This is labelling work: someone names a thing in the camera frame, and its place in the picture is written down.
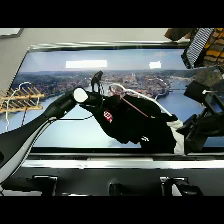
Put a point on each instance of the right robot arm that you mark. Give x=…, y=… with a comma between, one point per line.
x=206, y=126

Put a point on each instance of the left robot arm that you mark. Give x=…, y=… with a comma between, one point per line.
x=20, y=143

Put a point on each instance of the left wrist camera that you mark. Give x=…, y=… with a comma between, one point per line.
x=97, y=77

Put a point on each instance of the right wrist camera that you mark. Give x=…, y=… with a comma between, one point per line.
x=196, y=90

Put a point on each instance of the yellow checked garment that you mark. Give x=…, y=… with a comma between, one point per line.
x=215, y=43

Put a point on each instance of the stack of wooden clothes hangers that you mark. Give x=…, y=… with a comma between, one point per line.
x=23, y=97

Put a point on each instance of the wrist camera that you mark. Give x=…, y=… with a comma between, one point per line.
x=196, y=90
x=97, y=77

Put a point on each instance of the brown clothes hanger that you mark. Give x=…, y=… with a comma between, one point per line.
x=135, y=107

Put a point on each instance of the black garment with red trim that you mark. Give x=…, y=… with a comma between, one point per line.
x=133, y=126

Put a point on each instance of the brown garment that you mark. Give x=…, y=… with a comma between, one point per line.
x=178, y=34

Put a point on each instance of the black and white striped garment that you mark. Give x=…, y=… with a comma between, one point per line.
x=196, y=46

